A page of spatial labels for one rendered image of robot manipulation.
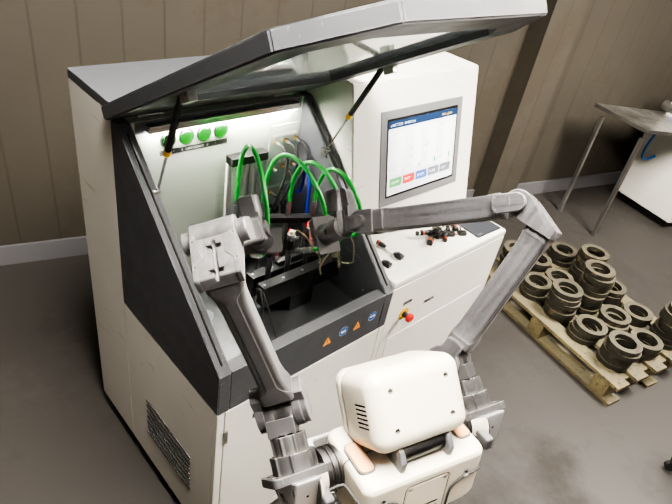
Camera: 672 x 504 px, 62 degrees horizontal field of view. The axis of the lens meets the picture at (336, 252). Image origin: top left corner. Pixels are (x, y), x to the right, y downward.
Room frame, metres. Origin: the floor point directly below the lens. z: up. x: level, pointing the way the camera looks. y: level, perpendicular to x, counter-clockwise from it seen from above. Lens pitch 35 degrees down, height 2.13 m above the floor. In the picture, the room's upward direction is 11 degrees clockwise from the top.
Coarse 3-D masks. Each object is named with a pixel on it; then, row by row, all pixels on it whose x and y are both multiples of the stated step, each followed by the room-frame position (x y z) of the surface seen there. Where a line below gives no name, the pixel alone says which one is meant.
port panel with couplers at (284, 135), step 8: (272, 128) 1.77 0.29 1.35; (280, 128) 1.79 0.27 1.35; (288, 128) 1.82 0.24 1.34; (296, 128) 1.85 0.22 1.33; (272, 136) 1.77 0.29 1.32; (280, 136) 1.80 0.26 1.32; (288, 136) 1.82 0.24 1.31; (296, 136) 1.84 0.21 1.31; (272, 144) 1.77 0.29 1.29; (288, 144) 1.80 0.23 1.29; (296, 144) 1.86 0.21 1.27; (272, 152) 1.78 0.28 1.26; (280, 152) 1.80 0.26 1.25; (288, 152) 1.83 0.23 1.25; (280, 160) 1.81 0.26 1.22; (280, 168) 1.81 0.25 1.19; (272, 176) 1.79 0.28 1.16; (280, 176) 1.81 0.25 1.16; (288, 176) 1.84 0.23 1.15; (272, 184) 1.79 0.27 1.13; (280, 184) 1.82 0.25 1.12; (272, 192) 1.77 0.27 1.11; (288, 192) 1.85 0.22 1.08; (272, 200) 1.79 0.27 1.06
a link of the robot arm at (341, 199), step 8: (328, 192) 1.27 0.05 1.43; (336, 192) 1.26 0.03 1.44; (344, 192) 1.26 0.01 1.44; (352, 192) 1.29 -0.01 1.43; (328, 200) 1.26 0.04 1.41; (336, 200) 1.25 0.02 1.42; (344, 200) 1.25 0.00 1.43; (352, 200) 1.27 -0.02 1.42; (328, 208) 1.24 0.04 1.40; (336, 208) 1.24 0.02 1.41; (344, 208) 1.24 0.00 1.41; (352, 208) 1.24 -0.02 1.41; (352, 216) 1.19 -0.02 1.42; (360, 216) 1.18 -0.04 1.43; (344, 224) 1.19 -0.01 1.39; (352, 224) 1.17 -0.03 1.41; (360, 224) 1.17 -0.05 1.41
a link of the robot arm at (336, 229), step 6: (342, 210) 1.23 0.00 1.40; (336, 216) 1.22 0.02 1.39; (342, 216) 1.22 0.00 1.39; (330, 222) 1.23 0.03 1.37; (336, 222) 1.21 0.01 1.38; (342, 222) 1.21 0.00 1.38; (330, 228) 1.21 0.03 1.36; (336, 228) 1.20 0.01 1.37; (342, 228) 1.20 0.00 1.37; (330, 234) 1.21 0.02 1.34; (336, 234) 1.19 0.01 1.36; (342, 234) 1.20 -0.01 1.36; (348, 234) 1.20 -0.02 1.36; (336, 240) 1.22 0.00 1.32
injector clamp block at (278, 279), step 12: (300, 264) 1.57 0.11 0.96; (312, 264) 1.56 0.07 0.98; (324, 264) 1.57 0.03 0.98; (336, 264) 1.62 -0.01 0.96; (252, 276) 1.43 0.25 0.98; (264, 276) 1.45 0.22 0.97; (276, 276) 1.46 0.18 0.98; (288, 276) 1.47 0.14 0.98; (300, 276) 1.49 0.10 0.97; (312, 276) 1.53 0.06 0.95; (324, 276) 1.58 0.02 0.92; (252, 288) 1.42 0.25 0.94; (264, 288) 1.38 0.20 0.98; (276, 288) 1.42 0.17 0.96; (288, 288) 1.45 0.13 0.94; (300, 288) 1.50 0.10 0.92; (312, 288) 1.54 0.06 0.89; (264, 300) 1.38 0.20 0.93; (276, 300) 1.42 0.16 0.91; (288, 300) 1.47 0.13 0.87; (300, 300) 1.50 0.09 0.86
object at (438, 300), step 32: (416, 64) 2.14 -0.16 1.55; (448, 64) 2.23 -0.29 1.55; (320, 96) 1.87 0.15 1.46; (352, 96) 1.77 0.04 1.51; (384, 96) 1.88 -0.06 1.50; (416, 96) 2.01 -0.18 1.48; (448, 96) 2.15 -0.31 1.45; (352, 128) 1.76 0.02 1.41; (352, 160) 1.74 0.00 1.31; (448, 192) 2.12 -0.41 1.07; (480, 256) 1.95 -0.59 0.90; (416, 288) 1.64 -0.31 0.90; (448, 288) 1.82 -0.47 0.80; (480, 288) 2.04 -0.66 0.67; (416, 320) 1.70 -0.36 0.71; (448, 320) 1.89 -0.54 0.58; (384, 352) 1.57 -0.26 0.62
